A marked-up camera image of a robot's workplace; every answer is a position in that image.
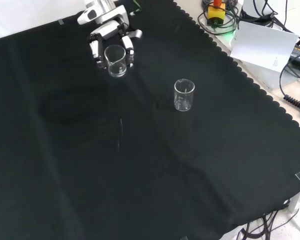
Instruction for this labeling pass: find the black cable bundle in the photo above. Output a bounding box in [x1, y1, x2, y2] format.
[236, 211, 292, 240]

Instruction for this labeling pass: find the clear glass rod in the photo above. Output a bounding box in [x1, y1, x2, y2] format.
[117, 117, 124, 152]

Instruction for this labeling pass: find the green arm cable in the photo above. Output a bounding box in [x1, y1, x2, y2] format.
[129, 0, 143, 16]

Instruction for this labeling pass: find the pale board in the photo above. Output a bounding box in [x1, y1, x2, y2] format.
[229, 20, 300, 74]

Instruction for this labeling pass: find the clear glass beaker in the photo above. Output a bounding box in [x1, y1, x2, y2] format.
[174, 78, 196, 113]
[103, 44, 128, 78]

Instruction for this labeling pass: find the white bench bracket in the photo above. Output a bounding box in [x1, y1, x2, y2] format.
[288, 192, 300, 214]

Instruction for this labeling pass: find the coiled black cable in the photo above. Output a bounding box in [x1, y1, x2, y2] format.
[279, 59, 300, 119]

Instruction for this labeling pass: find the yellow stop button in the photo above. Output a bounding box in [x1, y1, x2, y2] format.
[206, 0, 227, 27]

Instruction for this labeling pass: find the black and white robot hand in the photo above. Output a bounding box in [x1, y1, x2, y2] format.
[76, 6, 143, 70]

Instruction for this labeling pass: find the black bench cloth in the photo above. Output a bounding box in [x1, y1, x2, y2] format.
[0, 0, 300, 240]

